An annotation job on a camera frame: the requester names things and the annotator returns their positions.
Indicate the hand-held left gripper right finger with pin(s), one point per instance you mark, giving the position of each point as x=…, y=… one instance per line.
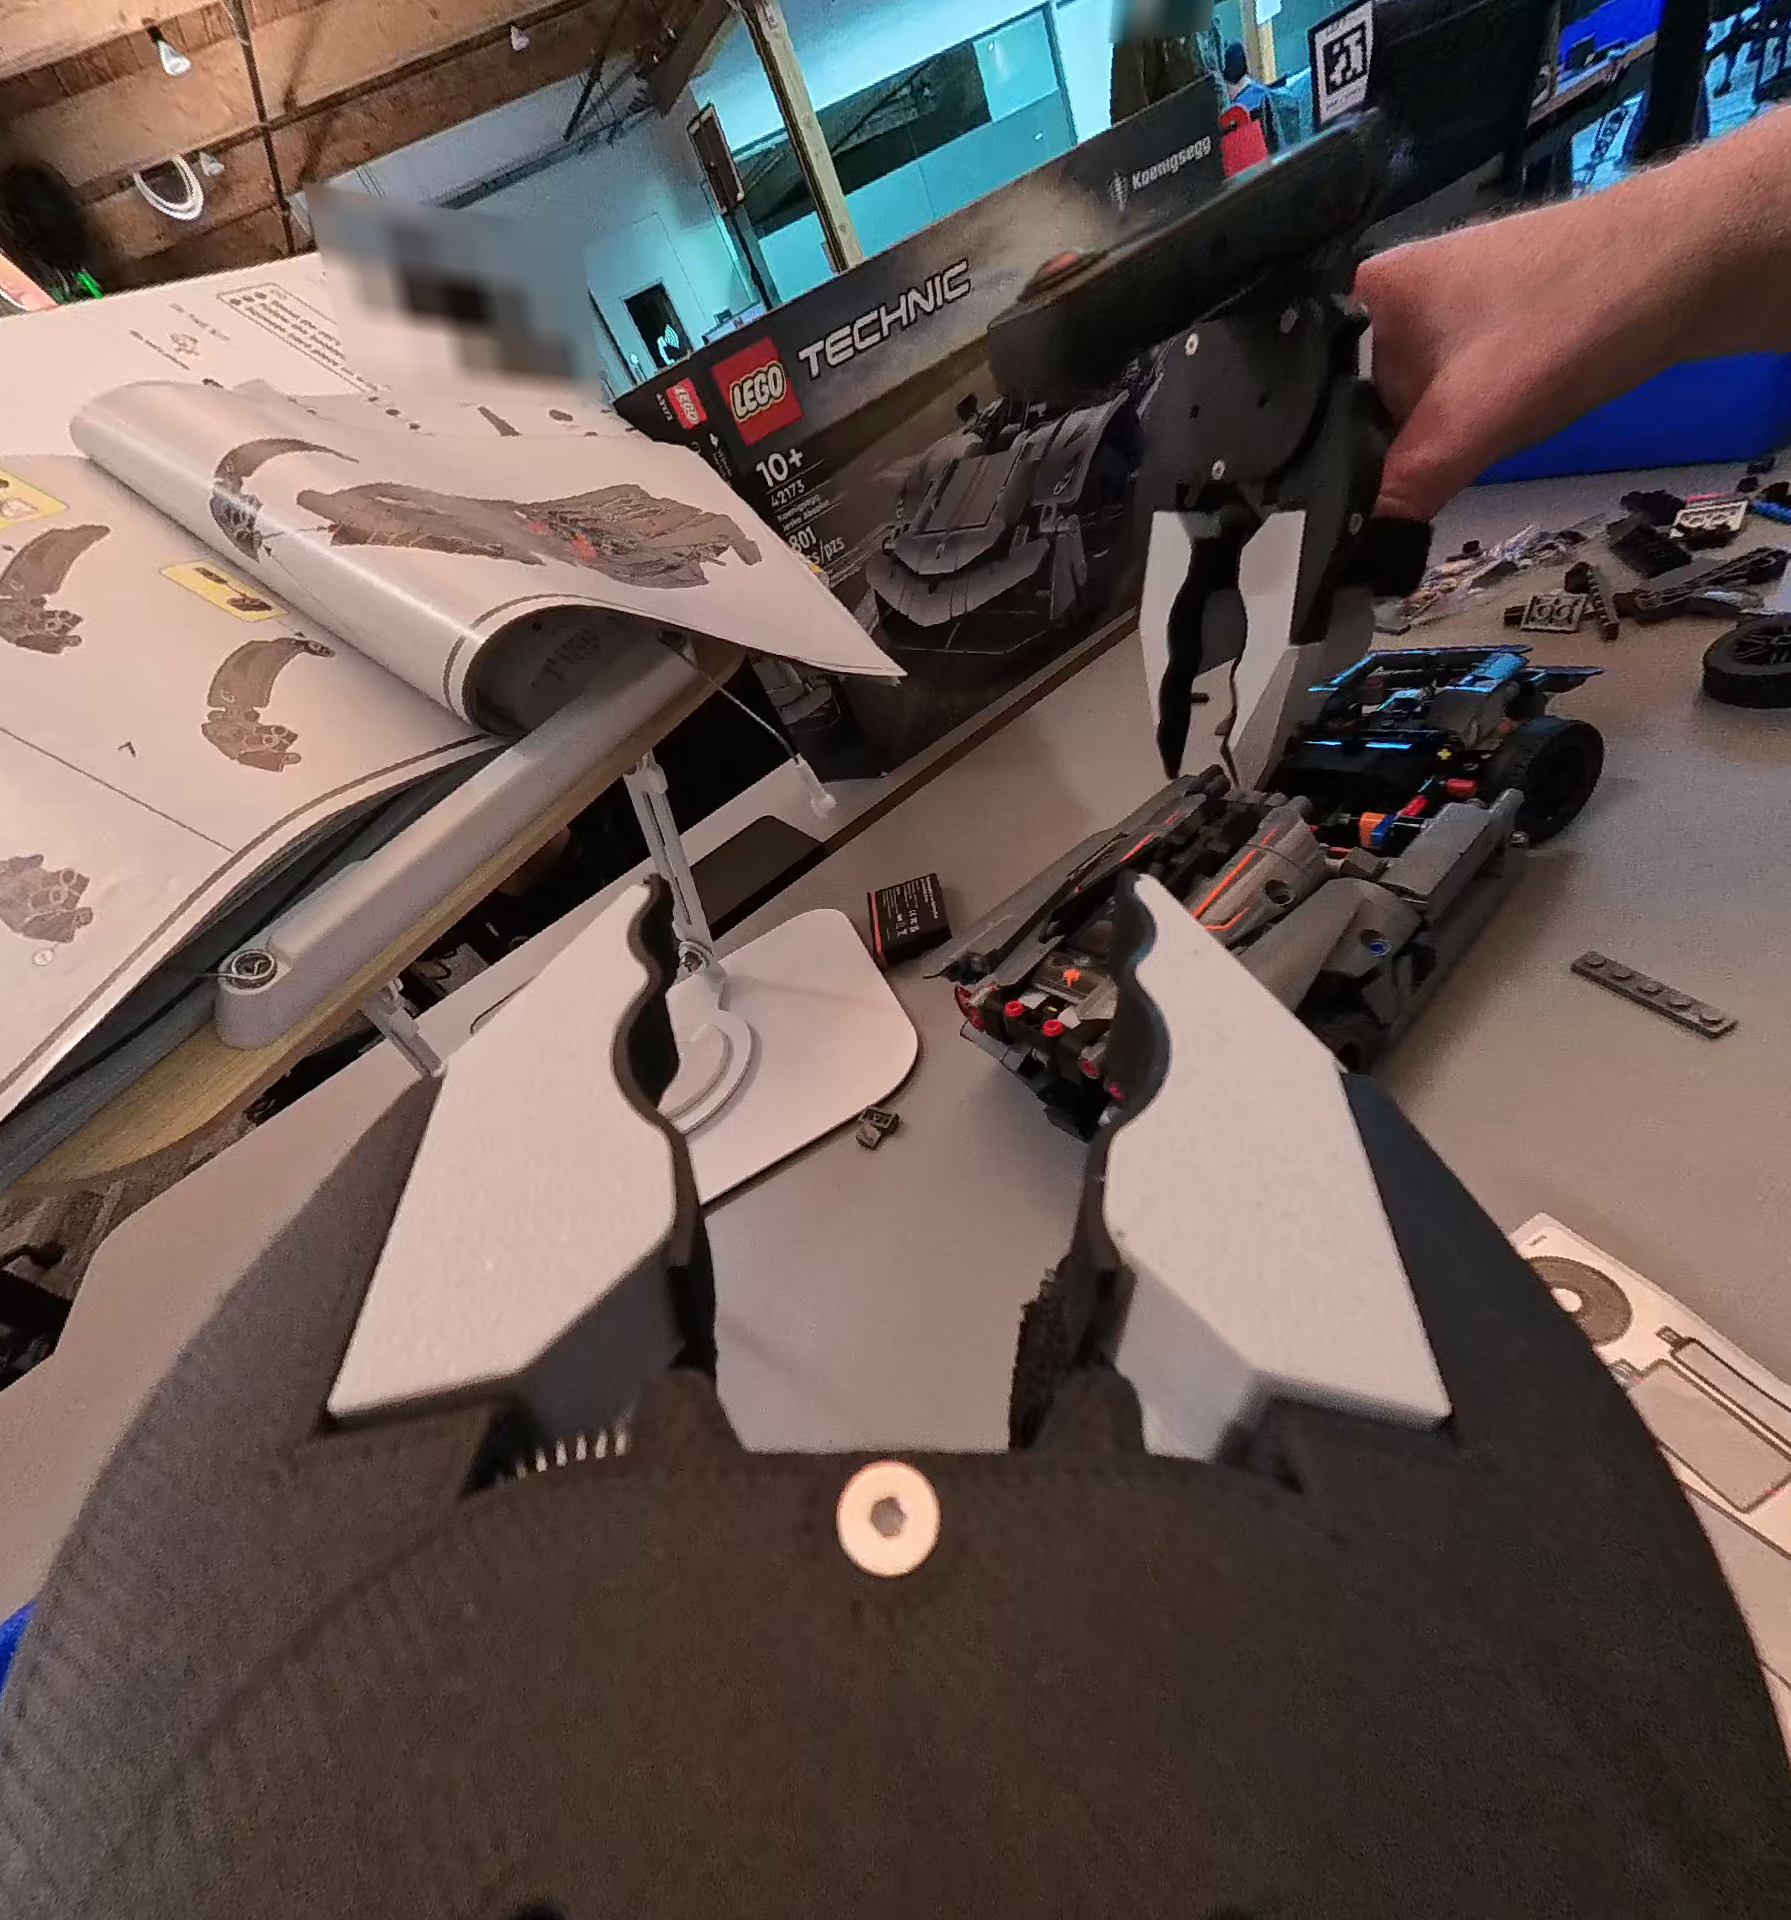
x=1267, y=1202

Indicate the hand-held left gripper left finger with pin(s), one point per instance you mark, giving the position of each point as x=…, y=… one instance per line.
x=520, y=1202

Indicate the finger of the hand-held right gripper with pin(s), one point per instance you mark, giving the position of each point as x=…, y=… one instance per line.
x=1167, y=601
x=1283, y=601

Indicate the grey lego car model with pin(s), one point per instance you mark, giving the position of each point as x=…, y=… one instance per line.
x=1372, y=900

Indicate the person's right forearm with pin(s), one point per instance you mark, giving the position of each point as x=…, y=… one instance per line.
x=1709, y=226

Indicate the dark lego set box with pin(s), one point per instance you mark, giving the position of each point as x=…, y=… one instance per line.
x=914, y=496

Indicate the small dark lego stud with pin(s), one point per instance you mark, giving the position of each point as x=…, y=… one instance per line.
x=877, y=1124

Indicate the long grey lego plate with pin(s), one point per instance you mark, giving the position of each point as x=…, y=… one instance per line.
x=1656, y=990

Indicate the black lego wheel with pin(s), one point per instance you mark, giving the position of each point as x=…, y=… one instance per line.
x=1778, y=657

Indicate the lego instruction booklet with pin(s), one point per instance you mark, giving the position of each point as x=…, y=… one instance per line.
x=161, y=751

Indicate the person's right hand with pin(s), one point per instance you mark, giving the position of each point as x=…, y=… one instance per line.
x=1465, y=359

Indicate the white book stand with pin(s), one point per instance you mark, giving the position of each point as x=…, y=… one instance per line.
x=822, y=1019

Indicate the black battery pack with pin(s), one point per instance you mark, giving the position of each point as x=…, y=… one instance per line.
x=914, y=918

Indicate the paper parts template sheet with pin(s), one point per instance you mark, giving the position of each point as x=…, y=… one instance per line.
x=1738, y=1426

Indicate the wooden support post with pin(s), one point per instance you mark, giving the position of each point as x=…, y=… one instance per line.
x=805, y=133

